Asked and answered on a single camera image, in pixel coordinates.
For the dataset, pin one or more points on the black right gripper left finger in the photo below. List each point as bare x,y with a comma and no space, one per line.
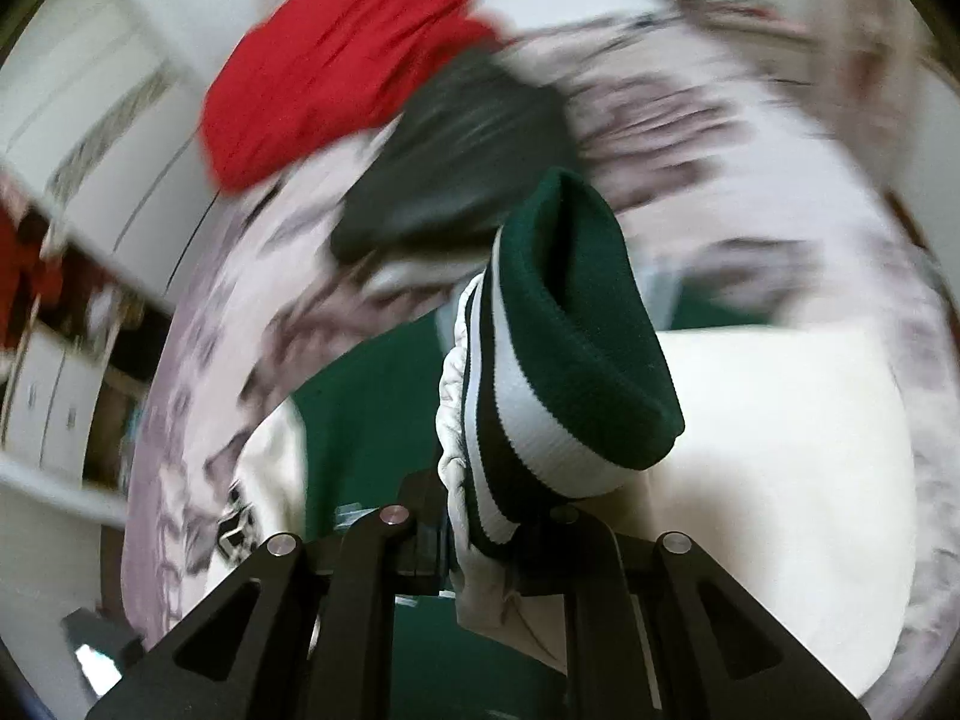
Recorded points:
303,629

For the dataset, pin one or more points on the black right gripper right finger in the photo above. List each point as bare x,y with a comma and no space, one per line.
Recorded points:
658,629

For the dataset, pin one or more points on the green and white varsity jacket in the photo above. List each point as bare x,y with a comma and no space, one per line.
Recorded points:
784,455

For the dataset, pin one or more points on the red clothes in wardrobe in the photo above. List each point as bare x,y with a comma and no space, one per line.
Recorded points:
26,276

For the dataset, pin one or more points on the floral grey white bed blanket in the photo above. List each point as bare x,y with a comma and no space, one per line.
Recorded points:
713,169

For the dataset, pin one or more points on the dark grey garment on bed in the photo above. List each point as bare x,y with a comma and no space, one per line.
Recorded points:
471,144

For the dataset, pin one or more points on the white wardrobe shelving unit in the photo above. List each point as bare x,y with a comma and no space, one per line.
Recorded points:
101,149

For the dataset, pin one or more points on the red garment on bed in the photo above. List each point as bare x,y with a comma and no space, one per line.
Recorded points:
319,70

